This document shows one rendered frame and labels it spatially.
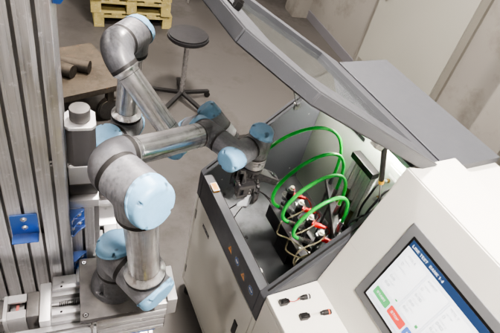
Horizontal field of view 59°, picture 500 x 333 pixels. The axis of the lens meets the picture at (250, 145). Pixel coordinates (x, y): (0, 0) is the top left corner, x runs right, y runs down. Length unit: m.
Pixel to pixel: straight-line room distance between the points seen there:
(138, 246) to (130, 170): 0.22
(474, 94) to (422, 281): 2.80
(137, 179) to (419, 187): 0.86
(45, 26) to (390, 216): 1.13
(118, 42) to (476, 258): 1.22
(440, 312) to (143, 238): 0.87
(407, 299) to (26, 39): 1.26
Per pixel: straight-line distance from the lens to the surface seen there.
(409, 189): 1.46
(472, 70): 4.11
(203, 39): 3.75
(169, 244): 2.96
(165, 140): 1.18
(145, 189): 0.95
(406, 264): 1.49
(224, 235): 1.93
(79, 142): 1.37
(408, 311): 1.51
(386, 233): 1.52
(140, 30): 1.56
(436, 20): 4.39
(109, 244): 1.38
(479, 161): 1.79
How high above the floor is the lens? 2.37
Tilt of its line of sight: 39 degrees down
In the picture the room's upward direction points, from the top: 15 degrees clockwise
